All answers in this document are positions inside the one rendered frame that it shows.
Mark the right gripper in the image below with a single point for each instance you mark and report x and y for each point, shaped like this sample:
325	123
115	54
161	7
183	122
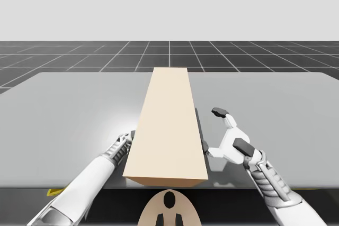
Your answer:
237	144

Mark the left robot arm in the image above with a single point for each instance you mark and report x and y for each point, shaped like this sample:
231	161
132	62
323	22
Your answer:
87	181

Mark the tall board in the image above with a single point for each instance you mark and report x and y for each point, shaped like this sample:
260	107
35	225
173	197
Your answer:
167	130

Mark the tan robot part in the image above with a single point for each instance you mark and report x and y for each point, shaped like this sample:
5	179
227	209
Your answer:
169	208

